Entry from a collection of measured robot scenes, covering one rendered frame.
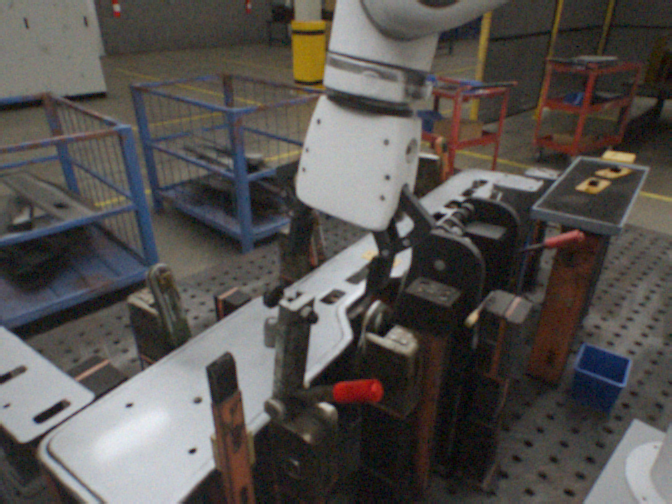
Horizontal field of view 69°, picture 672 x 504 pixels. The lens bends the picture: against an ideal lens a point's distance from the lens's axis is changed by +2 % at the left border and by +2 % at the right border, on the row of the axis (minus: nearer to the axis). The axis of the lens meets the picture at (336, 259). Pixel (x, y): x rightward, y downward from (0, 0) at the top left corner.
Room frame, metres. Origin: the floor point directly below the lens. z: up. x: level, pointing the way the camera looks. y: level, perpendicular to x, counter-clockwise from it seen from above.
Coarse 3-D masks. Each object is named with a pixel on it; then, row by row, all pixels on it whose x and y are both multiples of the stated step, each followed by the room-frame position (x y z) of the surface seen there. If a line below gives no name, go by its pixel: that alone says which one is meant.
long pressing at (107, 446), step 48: (432, 192) 1.29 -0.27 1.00; (480, 192) 1.28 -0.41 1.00; (288, 288) 0.78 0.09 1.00; (336, 288) 0.78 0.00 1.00; (240, 336) 0.63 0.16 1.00; (336, 336) 0.63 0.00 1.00; (144, 384) 0.52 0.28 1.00; (192, 384) 0.52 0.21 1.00; (240, 384) 0.52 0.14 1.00; (96, 432) 0.44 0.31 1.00; (144, 432) 0.44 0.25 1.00; (192, 432) 0.44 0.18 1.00; (96, 480) 0.37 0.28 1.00; (144, 480) 0.37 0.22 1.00; (192, 480) 0.36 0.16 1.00
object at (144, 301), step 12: (144, 288) 0.71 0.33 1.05; (132, 300) 0.67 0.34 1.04; (144, 300) 0.67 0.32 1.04; (132, 312) 0.67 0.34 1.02; (144, 312) 0.65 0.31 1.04; (156, 312) 0.64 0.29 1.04; (132, 324) 0.68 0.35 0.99; (144, 324) 0.66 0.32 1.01; (156, 324) 0.64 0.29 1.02; (144, 336) 0.67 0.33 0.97; (156, 336) 0.64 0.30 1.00; (144, 348) 0.67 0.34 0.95; (156, 348) 0.64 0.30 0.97; (168, 348) 0.64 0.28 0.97; (156, 360) 0.65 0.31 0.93
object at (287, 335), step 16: (272, 288) 0.43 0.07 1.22; (272, 304) 0.43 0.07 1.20; (288, 304) 0.41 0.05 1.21; (304, 304) 0.41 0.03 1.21; (288, 320) 0.40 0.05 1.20; (304, 320) 0.40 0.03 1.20; (288, 336) 0.40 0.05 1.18; (304, 336) 0.42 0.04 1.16; (288, 352) 0.41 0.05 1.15; (304, 352) 0.43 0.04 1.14; (288, 368) 0.41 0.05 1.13; (304, 368) 0.43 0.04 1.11; (272, 384) 0.42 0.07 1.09; (288, 384) 0.41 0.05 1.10; (288, 400) 0.42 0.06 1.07
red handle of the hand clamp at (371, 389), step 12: (336, 384) 0.39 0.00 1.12; (348, 384) 0.38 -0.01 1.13; (360, 384) 0.37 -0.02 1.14; (372, 384) 0.37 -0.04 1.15; (300, 396) 0.41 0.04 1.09; (312, 396) 0.40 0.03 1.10; (324, 396) 0.39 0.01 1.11; (336, 396) 0.38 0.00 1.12; (348, 396) 0.37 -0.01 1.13; (360, 396) 0.36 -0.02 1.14; (372, 396) 0.36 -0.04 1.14
